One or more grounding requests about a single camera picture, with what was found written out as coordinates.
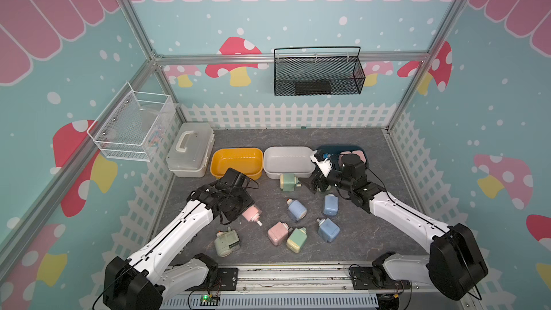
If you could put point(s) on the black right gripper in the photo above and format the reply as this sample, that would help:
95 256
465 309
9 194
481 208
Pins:
313 179

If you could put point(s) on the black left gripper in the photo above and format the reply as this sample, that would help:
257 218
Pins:
247 202

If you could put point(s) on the dark teal storage tub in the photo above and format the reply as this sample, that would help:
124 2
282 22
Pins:
336 149

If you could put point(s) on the pink sharpener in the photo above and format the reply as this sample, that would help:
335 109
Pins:
253 214
279 233
361 155
341 163

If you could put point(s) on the yellow plastic storage tub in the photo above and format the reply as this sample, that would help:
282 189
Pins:
248 161

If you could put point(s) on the pale green round sharpener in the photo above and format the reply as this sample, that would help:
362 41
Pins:
227 242

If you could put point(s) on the white plastic storage tub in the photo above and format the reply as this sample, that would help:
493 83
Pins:
296 160

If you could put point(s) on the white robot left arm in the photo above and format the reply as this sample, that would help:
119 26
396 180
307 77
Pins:
145 280

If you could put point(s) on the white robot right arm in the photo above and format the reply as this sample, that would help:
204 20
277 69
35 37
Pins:
453 263

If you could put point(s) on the blue sharpener upper right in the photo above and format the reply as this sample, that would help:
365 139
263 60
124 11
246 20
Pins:
331 205

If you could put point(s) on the blue sharpener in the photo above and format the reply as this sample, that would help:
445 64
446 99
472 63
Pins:
331 205
297 210
327 229

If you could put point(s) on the white lidded plastic case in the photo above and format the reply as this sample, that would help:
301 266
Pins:
190 153

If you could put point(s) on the green sharpener near tubs left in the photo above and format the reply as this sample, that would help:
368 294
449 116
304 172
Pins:
289 182

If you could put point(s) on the blue sharpener lower right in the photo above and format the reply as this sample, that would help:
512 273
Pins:
327 229

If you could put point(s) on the blue sharpener centre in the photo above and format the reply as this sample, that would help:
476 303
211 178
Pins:
297 210

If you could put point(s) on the green sharpener lower centre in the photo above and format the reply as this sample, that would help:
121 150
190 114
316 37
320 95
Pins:
297 239

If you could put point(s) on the green circuit board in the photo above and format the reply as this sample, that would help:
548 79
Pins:
209 300

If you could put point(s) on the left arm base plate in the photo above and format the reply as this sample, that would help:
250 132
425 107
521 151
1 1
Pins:
222 279

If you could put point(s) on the black wire mesh basket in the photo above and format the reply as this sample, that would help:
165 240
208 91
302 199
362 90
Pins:
317 71

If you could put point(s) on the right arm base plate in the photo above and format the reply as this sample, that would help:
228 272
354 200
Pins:
374 278

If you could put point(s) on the white wire wall basket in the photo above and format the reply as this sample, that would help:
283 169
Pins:
134 125

